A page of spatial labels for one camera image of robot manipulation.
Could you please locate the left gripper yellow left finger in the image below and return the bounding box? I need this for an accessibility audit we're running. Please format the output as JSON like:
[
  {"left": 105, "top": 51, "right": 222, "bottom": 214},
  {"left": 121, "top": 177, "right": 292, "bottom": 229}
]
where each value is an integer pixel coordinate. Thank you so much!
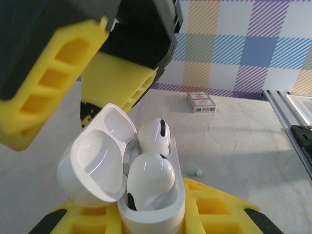
[{"left": 28, "top": 201, "right": 125, "bottom": 234}]

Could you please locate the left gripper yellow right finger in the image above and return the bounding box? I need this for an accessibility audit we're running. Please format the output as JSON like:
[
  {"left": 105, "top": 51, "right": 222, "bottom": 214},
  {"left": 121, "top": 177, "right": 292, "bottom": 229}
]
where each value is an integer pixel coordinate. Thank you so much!
[{"left": 181, "top": 177, "right": 287, "bottom": 234}]

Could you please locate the white wireless earbud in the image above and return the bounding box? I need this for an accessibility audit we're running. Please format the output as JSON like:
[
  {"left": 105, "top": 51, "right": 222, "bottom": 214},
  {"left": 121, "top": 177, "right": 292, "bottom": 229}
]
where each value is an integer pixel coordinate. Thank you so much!
[
  {"left": 137, "top": 117, "right": 172, "bottom": 157},
  {"left": 125, "top": 152, "right": 176, "bottom": 212}
]

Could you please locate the playing card box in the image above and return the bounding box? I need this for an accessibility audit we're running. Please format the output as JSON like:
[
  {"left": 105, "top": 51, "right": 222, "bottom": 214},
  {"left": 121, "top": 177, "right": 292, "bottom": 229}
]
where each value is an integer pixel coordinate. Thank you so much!
[{"left": 186, "top": 91, "right": 217, "bottom": 114}]

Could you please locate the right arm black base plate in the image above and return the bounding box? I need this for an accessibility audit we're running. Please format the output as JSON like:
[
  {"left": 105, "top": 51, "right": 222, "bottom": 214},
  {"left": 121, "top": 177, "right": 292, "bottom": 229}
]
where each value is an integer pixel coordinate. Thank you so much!
[{"left": 291, "top": 124, "right": 312, "bottom": 177}]

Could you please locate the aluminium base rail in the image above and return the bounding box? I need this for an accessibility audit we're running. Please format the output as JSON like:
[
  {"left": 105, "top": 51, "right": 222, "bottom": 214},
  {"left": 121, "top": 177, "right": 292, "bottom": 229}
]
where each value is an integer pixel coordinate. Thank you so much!
[{"left": 262, "top": 88, "right": 312, "bottom": 176}]

